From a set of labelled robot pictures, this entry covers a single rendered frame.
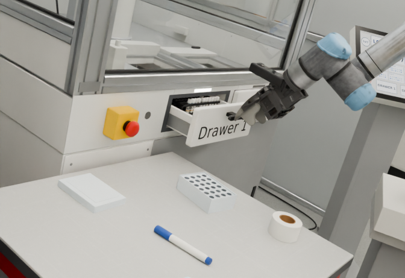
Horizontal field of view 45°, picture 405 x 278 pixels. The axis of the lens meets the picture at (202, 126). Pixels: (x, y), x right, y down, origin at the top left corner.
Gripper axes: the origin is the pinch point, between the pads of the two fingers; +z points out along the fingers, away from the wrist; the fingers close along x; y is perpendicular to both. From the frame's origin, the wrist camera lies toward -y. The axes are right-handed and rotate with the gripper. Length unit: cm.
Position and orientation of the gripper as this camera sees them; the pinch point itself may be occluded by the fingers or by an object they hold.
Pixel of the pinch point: (240, 114)
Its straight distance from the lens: 140.0
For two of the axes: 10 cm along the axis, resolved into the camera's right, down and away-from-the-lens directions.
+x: 6.2, -1.0, 7.8
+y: 4.7, 8.4, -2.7
